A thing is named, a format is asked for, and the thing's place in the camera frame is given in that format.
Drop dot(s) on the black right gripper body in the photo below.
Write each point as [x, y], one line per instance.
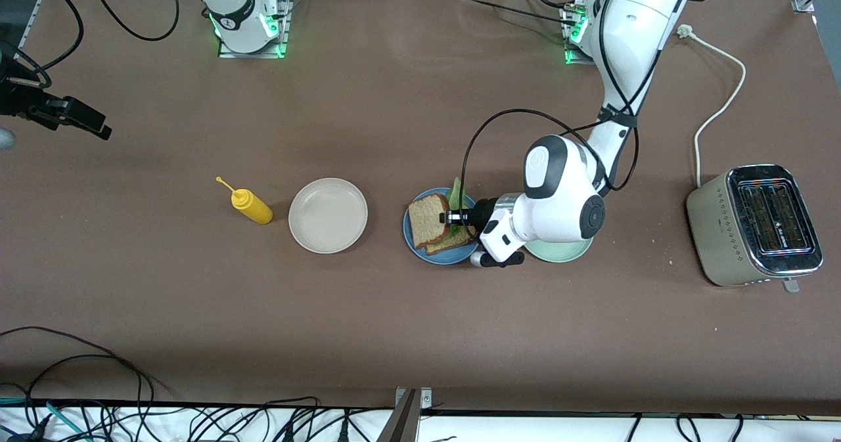
[26, 104]

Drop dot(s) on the beige plate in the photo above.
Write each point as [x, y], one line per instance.
[328, 216]

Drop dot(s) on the green lettuce leaf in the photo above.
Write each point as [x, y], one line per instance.
[454, 196]

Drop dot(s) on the beige chrome toaster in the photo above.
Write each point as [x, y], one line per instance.
[716, 225]

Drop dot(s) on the blue plate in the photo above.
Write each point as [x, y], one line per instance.
[447, 257]

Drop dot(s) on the brown bread slice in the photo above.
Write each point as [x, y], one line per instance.
[453, 243]
[426, 222]

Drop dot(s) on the aluminium post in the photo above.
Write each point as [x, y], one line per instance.
[404, 419]

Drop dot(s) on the mint green plate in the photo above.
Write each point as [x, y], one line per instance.
[558, 251]

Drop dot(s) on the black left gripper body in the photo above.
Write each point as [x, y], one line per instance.
[485, 212]

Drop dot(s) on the yellow squeeze bottle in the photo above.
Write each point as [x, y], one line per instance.
[253, 207]

